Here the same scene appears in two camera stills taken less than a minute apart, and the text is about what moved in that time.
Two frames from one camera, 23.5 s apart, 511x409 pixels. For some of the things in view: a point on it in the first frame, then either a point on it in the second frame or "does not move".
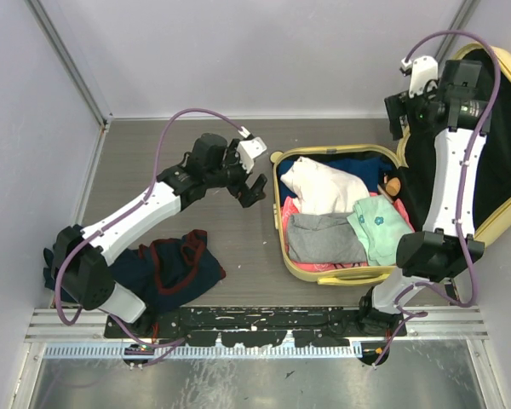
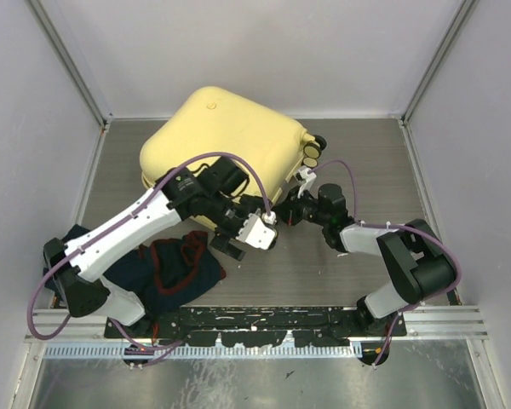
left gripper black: x=247 y=198 → x=225 y=243
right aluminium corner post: x=460 y=23 does not move
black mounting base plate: x=237 y=326 does not move
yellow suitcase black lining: x=501 y=177 → x=206 y=123
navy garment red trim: x=167 y=273 does not move
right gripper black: x=397 y=105 → x=287 y=210
